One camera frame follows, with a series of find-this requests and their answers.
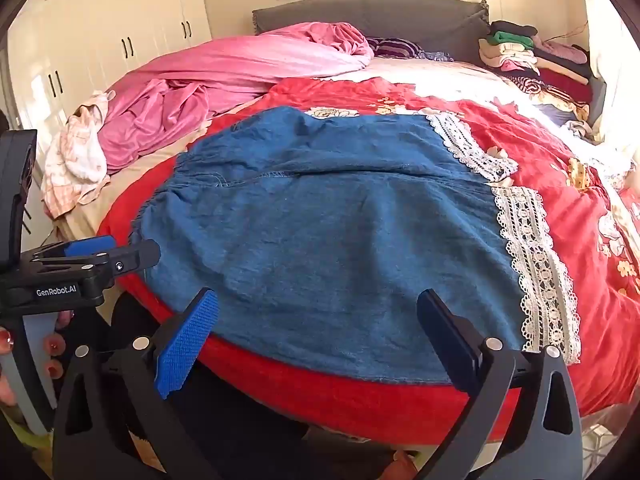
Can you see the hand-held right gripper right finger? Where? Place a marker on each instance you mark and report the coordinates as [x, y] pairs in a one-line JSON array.
[[450, 342]]

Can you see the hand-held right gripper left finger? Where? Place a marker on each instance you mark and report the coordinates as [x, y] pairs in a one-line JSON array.
[[185, 345]]

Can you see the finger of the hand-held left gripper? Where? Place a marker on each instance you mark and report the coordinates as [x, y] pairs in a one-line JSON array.
[[135, 256], [90, 246]]

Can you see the blue denim pants lace trim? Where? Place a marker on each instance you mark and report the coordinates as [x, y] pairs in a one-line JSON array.
[[325, 240]]

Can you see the person's left hand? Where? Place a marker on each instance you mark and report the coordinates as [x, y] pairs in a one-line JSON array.
[[53, 344]]

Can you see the pink white checkered cloth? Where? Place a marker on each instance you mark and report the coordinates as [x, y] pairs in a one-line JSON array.
[[75, 160]]

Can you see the red floral blanket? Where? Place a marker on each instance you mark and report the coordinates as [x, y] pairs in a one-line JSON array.
[[545, 150]]

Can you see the pink duvet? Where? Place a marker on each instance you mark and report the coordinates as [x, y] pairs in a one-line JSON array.
[[240, 60]]

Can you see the cream wardrobe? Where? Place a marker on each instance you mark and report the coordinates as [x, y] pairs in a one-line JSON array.
[[140, 15]]

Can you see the grey white crumpled cloth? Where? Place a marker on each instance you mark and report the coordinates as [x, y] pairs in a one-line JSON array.
[[580, 128]]

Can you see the stack of folded clothes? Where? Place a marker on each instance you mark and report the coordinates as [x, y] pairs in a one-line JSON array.
[[510, 52]]

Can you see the purple striped pillow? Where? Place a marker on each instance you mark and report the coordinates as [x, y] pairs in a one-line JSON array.
[[395, 47]]

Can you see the grey padded headboard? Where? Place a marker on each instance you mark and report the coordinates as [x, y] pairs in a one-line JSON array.
[[415, 25]]

